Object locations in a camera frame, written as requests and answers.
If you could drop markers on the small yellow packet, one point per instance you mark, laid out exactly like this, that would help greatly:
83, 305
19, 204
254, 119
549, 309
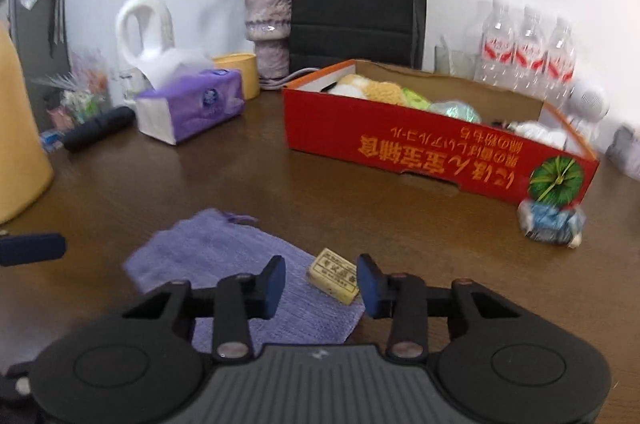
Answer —
332, 276

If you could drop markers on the red cardboard box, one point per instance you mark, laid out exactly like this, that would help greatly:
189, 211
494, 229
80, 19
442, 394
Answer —
400, 144

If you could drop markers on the large yellow container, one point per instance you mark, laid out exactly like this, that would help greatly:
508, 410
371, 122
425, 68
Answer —
20, 144

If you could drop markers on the white printed tin box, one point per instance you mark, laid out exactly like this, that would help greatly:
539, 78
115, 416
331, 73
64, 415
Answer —
627, 149

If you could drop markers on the white and yellow plush toy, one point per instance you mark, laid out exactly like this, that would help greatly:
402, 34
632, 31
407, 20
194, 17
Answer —
380, 92

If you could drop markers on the grey metal cabinet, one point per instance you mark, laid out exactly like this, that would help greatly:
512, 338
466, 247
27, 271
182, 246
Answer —
35, 39

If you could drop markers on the dark blue case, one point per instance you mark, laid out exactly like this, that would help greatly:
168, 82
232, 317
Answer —
100, 127

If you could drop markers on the white tissue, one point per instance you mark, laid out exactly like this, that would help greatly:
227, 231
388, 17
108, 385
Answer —
540, 133

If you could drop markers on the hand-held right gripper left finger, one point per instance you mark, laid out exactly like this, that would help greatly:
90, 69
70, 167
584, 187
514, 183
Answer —
274, 286

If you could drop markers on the purple tissue box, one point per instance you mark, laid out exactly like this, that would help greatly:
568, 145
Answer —
200, 104

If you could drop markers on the clear glass cup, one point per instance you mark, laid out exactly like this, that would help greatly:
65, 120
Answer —
455, 62

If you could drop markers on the iridescent plastic bag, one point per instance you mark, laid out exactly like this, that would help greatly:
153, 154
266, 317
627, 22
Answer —
455, 110

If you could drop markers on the clear water bottle red label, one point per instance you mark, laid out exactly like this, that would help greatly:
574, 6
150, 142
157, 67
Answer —
559, 62
529, 54
495, 49

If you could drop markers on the white detergent jug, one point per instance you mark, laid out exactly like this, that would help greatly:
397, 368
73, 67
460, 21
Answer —
160, 19

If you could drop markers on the mottled purple ceramic vase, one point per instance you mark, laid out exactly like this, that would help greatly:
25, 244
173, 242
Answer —
267, 14

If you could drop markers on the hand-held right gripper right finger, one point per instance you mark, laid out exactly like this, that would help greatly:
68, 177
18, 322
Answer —
369, 286

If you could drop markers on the green tissue pack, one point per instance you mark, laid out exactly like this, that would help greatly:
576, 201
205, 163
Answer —
417, 99

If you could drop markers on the yellow cup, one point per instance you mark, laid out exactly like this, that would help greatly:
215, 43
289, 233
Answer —
245, 72

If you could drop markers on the clear bag of colourful items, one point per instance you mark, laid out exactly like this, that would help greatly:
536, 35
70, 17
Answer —
80, 99

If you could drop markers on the crumpled blue white wrapper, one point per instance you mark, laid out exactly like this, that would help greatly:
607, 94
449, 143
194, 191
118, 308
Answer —
550, 221

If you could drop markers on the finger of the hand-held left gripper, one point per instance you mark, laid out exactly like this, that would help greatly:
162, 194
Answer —
30, 249
20, 384

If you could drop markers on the purple cloth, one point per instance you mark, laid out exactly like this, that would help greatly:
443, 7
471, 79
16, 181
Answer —
200, 249

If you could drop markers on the white robot speaker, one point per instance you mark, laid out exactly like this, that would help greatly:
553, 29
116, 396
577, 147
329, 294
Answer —
590, 102

